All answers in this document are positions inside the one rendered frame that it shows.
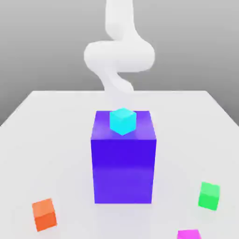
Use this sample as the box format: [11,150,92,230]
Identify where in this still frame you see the small green cube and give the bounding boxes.
[197,181,221,211]

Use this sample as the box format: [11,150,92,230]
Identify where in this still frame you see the small cyan cube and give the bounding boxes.
[109,107,137,136]

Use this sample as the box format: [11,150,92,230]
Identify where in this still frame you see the large purple box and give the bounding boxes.
[90,110,157,204]

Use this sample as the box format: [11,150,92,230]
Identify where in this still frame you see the small magenta cube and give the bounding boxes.
[177,229,202,239]

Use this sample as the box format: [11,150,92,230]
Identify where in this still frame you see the small orange cube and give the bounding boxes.
[31,197,58,232]

